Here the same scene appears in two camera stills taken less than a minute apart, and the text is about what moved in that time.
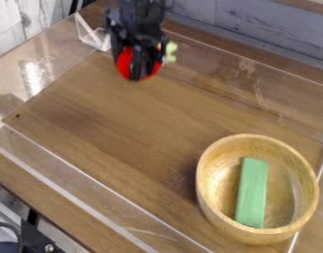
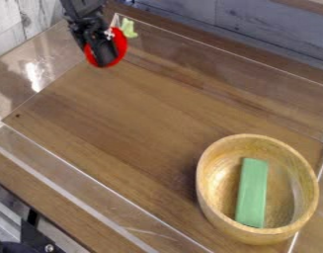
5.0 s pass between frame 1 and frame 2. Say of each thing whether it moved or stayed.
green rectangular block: stayed
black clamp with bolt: stayed
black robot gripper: moved
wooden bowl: stayed
